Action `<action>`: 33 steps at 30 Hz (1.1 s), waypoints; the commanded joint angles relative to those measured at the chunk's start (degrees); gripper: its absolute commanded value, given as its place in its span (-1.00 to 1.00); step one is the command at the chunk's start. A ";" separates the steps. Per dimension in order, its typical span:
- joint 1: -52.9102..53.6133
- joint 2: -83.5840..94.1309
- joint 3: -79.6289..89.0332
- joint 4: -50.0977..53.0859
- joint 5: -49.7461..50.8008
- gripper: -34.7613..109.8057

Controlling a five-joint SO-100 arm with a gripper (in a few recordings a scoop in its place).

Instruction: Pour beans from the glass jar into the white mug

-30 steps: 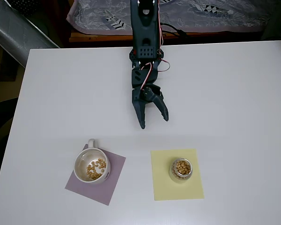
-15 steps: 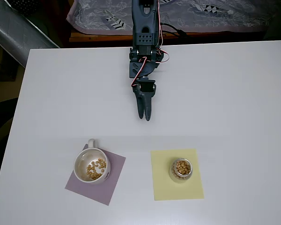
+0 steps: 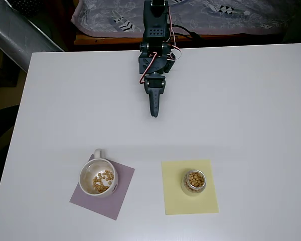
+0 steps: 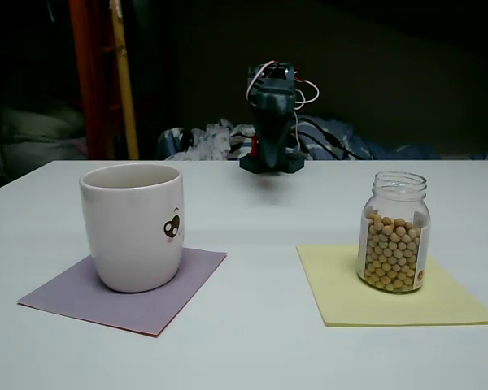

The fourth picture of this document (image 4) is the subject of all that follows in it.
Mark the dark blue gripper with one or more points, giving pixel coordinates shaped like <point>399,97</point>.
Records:
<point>273,134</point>

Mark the grey pillow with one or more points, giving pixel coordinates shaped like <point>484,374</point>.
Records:
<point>40,130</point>

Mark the white ceramic mug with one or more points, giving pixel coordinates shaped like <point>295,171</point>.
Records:
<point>126,243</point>

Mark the yellow paper square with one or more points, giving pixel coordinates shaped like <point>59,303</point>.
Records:
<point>341,300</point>

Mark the glass jar of beans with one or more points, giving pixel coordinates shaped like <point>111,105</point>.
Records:
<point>390,256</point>

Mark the purple paper square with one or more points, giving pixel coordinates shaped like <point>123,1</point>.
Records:
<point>65,304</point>

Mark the red-brown wooden post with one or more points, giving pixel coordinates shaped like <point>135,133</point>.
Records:
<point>91,81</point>

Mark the yellow bamboo stick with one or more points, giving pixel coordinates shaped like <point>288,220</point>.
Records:
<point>126,93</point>

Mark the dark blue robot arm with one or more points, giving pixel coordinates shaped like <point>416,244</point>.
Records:
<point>294,163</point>

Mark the blue patterned bed sheet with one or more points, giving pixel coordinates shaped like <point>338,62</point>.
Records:
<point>211,140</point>

